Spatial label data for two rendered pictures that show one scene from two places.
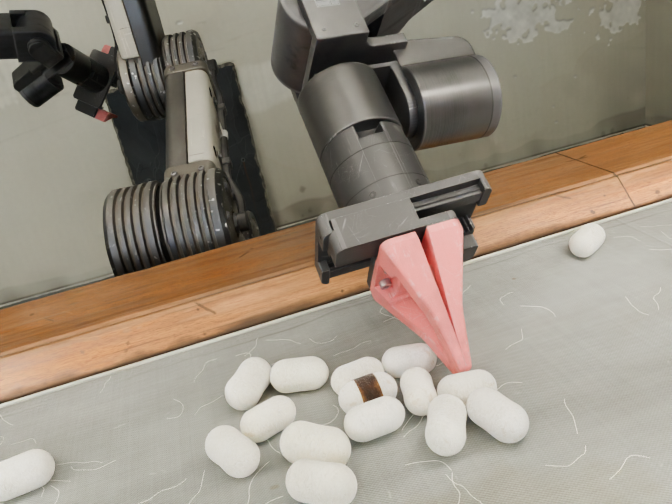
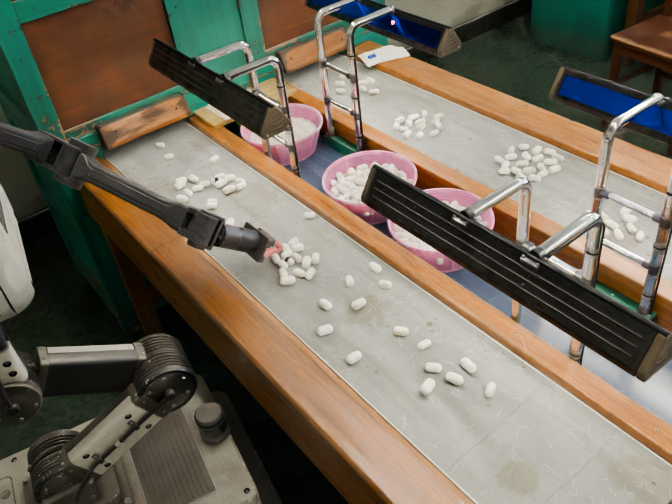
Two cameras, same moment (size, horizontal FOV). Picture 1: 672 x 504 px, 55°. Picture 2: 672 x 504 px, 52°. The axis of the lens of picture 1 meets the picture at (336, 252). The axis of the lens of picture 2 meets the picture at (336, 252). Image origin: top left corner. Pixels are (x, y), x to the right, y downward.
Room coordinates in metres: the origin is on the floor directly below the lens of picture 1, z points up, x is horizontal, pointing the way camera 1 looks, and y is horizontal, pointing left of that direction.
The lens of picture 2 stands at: (0.66, 1.26, 1.83)
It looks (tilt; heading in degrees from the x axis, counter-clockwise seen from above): 39 degrees down; 248
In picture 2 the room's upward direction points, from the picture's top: 8 degrees counter-clockwise
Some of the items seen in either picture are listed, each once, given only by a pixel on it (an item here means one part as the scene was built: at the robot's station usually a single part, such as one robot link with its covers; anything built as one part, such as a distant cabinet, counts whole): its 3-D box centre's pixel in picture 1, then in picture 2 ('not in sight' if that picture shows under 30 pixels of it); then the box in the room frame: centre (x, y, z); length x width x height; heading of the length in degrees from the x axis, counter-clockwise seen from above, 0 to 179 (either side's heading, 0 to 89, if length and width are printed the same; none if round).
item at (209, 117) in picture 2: not in sight; (245, 102); (0.08, -0.83, 0.77); 0.33 x 0.15 x 0.01; 11
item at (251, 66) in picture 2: not in sight; (250, 130); (0.20, -0.41, 0.90); 0.20 x 0.19 x 0.45; 101
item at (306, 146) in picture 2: not in sight; (283, 136); (0.04, -0.62, 0.72); 0.27 x 0.27 x 0.10
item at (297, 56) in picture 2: not in sight; (314, 49); (-0.24, -0.95, 0.83); 0.30 x 0.06 x 0.07; 11
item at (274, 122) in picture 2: not in sight; (210, 81); (0.28, -0.40, 1.08); 0.62 x 0.08 x 0.07; 101
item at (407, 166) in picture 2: not in sight; (370, 189); (-0.04, -0.19, 0.72); 0.27 x 0.27 x 0.10
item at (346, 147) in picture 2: not in sight; (360, 80); (-0.19, -0.48, 0.90); 0.20 x 0.19 x 0.45; 101
